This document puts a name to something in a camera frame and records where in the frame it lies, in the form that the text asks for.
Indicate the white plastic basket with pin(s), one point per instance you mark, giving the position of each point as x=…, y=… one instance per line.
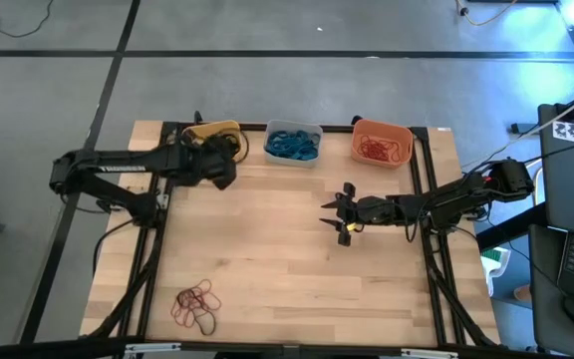
x=294, y=124

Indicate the black aluminium table frame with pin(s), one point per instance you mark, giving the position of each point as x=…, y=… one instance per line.
x=254, y=127

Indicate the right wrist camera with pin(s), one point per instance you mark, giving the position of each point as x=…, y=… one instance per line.
x=377, y=210

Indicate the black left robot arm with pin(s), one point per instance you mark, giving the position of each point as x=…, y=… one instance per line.
x=117, y=167

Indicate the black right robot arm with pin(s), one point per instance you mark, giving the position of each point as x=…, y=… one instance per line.
x=471, y=192

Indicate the silver aluminium bar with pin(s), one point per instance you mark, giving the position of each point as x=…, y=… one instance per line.
x=152, y=348
x=429, y=353

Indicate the yellow plastic basket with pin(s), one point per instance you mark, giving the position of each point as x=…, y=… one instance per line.
x=202, y=129

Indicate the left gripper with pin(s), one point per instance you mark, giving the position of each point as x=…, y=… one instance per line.
x=212, y=162

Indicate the white and green object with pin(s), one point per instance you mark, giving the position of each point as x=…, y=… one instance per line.
x=496, y=259

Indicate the silver corner bracket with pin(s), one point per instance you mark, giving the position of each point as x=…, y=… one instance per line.
x=162, y=201

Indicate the blue bands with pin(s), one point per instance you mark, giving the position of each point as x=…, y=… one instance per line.
x=307, y=137

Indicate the orange plastic basket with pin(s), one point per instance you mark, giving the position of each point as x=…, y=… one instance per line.
x=381, y=127

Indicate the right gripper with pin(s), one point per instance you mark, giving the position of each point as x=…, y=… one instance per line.
x=372, y=209

